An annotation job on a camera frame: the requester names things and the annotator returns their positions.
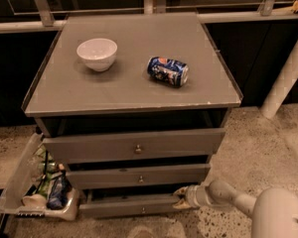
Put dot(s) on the grey bottom drawer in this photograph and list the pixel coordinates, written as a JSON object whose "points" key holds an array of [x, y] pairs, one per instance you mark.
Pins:
{"points": [[128, 201]]}

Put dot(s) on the grey drawer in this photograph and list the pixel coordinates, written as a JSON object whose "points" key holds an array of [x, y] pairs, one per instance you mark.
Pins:
{"points": [[139, 176], [134, 146], [128, 201]]}

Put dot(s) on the white ceramic bowl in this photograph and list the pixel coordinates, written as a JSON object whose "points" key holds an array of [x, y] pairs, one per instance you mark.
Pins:
{"points": [[98, 54]]}

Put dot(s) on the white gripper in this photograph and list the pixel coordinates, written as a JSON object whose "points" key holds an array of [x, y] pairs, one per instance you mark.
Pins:
{"points": [[192, 195]]}

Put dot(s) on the grey middle drawer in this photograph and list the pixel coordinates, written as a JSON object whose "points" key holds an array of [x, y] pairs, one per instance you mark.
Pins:
{"points": [[139, 176]]}

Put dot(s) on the white cup in bin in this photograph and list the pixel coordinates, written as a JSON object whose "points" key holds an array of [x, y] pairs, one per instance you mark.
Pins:
{"points": [[35, 201]]}

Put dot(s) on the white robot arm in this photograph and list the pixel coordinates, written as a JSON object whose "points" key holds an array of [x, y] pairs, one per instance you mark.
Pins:
{"points": [[273, 214]]}

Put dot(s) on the metal railing frame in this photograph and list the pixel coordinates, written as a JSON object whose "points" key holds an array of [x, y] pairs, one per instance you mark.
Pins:
{"points": [[20, 16]]}

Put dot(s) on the white diagonal post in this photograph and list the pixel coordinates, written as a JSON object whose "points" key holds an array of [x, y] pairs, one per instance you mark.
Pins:
{"points": [[282, 85]]}

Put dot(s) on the grey top drawer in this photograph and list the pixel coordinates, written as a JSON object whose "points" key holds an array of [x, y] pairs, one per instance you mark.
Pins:
{"points": [[134, 146]]}

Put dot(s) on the green snack packet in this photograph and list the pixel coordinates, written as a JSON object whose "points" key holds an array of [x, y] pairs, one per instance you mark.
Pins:
{"points": [[44, 170]]}

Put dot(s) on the clear plastic bin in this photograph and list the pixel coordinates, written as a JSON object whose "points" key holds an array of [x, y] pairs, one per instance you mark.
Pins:
{"points": [[22, 182]]}

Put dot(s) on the blue soda can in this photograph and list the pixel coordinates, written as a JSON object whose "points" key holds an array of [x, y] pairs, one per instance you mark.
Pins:
{"points": [[168, 70]]}

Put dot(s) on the blue snack bag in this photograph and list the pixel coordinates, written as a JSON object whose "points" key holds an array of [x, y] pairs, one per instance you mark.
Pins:
{"points": [[58, 196]]}

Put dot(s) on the grey drawer cabinet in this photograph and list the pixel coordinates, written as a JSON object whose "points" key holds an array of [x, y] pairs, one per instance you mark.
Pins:
{"points": [[68, 99]]}

